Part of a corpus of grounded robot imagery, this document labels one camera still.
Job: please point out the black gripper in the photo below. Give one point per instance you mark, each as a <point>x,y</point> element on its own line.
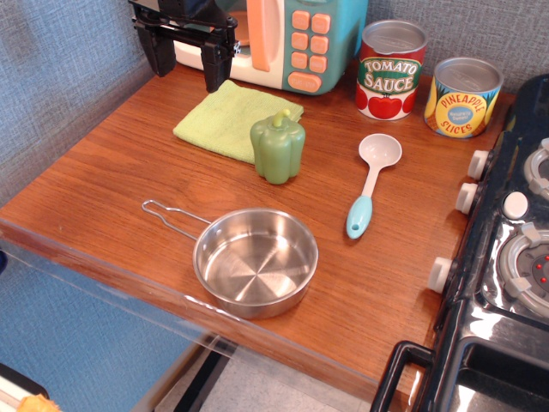
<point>197,23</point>

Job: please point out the metal pot with wire handle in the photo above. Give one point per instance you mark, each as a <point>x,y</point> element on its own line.
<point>256,262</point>

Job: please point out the yellow-green cloth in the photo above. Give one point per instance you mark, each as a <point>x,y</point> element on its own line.
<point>221,123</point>

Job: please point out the teal toy microwave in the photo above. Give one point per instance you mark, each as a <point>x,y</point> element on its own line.
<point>298,46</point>

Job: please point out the green toy bell pepper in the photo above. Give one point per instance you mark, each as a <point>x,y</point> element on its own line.
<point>278,144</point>

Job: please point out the tomato sauce can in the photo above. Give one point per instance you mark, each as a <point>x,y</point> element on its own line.
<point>390,63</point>

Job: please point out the pineapple slices can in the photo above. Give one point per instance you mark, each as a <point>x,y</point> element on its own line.
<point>463,94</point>

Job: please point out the white stove knob top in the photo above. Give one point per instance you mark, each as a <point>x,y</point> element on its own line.
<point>477,164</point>

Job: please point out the white stove knob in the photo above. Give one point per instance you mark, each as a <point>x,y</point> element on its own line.
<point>477,164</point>
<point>439,274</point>
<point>465,198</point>

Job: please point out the white stove knob middle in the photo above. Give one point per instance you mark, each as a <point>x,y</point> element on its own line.
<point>465,198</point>

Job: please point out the white stove knob bottom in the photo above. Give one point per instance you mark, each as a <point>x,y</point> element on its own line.
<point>439,274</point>

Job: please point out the orange object bottom left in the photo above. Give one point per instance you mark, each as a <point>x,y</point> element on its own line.
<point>37,403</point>

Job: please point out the black toy stove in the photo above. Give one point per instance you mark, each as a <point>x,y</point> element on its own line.
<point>491,346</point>

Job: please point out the white spoon with teal handle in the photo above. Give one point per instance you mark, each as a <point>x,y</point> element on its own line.
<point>378,151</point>

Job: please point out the black oven door handle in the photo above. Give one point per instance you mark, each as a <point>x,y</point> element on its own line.
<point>404,353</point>

